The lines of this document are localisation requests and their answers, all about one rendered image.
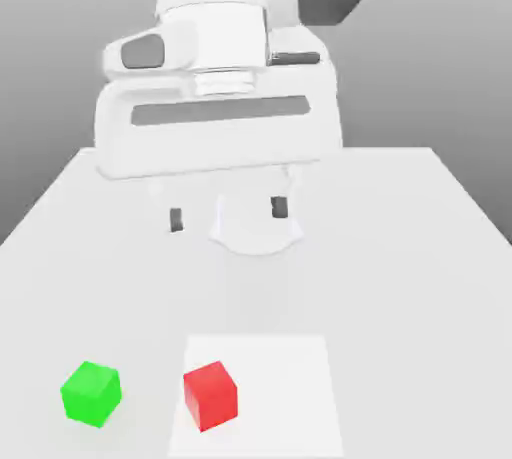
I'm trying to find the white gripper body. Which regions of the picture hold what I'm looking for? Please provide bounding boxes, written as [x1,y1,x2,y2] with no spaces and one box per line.
[93,61,344,183]

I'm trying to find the small red cube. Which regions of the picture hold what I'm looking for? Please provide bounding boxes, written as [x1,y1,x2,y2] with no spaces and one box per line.
[182,360,240,434]

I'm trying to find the small green cube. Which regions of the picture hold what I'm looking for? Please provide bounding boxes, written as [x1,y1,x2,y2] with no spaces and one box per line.
[59,360,123,430]

